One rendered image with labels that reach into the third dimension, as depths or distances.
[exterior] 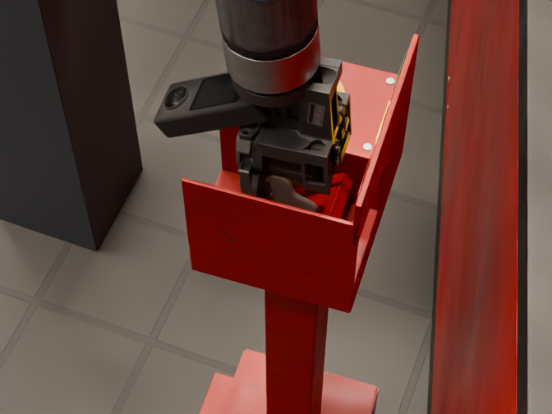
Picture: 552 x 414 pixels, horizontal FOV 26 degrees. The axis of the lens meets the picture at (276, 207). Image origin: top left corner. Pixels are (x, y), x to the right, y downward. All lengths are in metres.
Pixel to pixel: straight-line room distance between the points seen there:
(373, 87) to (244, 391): 0.67
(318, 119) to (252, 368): 0.80
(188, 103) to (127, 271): 0.96
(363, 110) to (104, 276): 0.90
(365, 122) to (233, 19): 0.27
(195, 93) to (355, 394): 0.78
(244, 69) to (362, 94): 0.25
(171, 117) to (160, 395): 0.88
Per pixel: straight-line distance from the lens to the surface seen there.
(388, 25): 2.26
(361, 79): 1.15
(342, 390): 1.70
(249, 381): 1.70
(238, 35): 0.89
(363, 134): 1.10
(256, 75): 0.91
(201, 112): 0.99
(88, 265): 1.96
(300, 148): 0.97
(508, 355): 0.99
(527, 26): 1.08
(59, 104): 1.67
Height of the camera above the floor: 1.65
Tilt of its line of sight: 56 degrees down
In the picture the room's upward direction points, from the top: straight up
